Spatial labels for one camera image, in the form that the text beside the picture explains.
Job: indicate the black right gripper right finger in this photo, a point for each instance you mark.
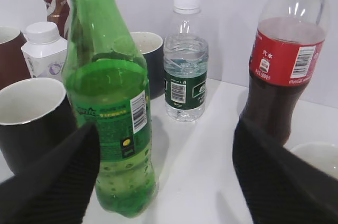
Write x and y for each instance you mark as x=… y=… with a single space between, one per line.
x=278 y=186

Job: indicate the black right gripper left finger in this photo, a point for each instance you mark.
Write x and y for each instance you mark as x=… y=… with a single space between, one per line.
x=58 y=187

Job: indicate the green plastic soda bottle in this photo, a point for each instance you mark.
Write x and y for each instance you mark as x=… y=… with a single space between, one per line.
x=106 y=79

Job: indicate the white ceramic mug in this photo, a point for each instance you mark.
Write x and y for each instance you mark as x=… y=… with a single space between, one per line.
x=320 y=155

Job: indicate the black mug front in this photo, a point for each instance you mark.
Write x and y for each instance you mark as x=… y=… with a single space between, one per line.
x=35 y=117

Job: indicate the brown ceramic mug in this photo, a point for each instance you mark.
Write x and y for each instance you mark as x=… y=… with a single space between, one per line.
x=13 y=65

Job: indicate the white yogurt drink bottle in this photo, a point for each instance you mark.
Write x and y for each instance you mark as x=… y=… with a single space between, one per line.
x=45 y=50

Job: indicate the cola bottle red label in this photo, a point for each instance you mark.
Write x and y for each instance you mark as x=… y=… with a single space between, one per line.
x=289 y=38

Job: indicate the clear water bottle green label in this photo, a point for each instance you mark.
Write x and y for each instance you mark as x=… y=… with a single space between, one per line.
x=186 y=54

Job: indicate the dark mug rear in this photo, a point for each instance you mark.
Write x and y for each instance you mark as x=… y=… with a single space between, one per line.
x=151 y=47

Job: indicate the brown coffee drink bottle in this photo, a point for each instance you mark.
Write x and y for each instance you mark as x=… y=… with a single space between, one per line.
x=58 y=12

